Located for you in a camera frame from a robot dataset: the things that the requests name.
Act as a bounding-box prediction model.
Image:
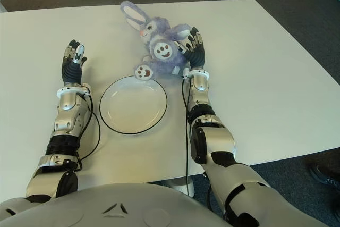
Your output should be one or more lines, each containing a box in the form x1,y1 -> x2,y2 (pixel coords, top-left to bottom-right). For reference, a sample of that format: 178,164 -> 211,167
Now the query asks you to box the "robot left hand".
61,39 -> 88,84

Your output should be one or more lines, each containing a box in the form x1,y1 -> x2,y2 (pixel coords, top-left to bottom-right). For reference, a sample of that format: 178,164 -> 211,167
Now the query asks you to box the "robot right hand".
176,27 -> 207,71

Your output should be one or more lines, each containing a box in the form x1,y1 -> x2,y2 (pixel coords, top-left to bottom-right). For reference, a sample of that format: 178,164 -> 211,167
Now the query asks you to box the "purple plush bunny doll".
120,0 -> 196,81

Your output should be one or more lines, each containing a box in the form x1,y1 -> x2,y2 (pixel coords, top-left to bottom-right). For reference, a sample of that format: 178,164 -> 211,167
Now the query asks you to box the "white plate black rim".
99,75 -> 168,135

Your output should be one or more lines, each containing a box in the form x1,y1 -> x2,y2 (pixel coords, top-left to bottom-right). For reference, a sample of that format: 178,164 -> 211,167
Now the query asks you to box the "grey table base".
159,176 -> 196,198

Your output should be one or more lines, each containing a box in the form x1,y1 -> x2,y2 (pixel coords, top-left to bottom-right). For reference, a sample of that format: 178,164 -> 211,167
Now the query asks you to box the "grey robot torso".
0,183 -> 327,227

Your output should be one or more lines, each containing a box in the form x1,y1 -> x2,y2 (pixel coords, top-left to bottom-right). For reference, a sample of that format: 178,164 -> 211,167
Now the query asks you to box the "dark blue shoe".
309,164 -> 340,193

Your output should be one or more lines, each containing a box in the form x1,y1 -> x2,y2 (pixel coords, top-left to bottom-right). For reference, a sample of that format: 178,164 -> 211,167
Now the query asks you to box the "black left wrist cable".
75,91 -> 101,172

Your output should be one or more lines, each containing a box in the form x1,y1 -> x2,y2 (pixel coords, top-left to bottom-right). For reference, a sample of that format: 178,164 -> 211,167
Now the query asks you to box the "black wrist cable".
181,75 -> 196,198
75,91 -> 101,172

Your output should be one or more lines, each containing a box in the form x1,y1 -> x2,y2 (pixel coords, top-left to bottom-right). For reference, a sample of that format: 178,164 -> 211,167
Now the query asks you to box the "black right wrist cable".
181,75 -> 196,198

